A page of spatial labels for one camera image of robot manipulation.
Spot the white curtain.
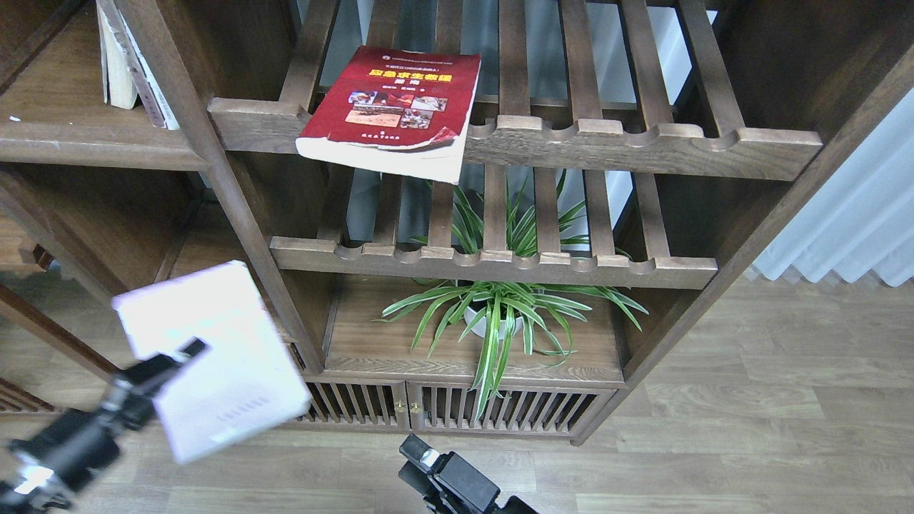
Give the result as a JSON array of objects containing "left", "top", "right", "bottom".
[{"left": 752, "top": 92, "right": 913, "bottom": 287}]

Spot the white plant pot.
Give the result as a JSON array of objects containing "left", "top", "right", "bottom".
[{"left": 463, "top": 300, "right": 524, "bottom": 341}]

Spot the green spider plant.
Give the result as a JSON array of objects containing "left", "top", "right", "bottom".
[{"left": 374, "top": 181, "right": 649, "bottom": 420}]

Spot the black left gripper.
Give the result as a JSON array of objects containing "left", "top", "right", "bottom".
[{"left": 1, "top": 338, "right": 208, "bottom": 513}]

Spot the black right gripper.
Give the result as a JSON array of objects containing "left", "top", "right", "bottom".
[{"left": 398, "top": 433, "right": 536, "bottom": 513}]

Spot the white book standing upright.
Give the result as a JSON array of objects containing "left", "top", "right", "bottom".
[{"left": 101, "top": 1, "right": 180, "bottom": 130}]

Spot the dark wooden bookshelf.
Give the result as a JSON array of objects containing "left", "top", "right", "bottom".
[{"left": 2, "top": 1, "right": 912, "bottom": 445}]

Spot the white and purple book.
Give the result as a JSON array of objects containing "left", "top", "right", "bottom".
[{"left": 111, "top": 260, "right": 311, "bottom": 465}]

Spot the red cover book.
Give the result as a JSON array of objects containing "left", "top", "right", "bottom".
[{"left": 295, "top": 46, "right": 482, "bottom": 185}]

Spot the green and black book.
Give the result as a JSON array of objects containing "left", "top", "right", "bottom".
[{"left": 96, "top": 1, "right": 139, "bottom": 110}]

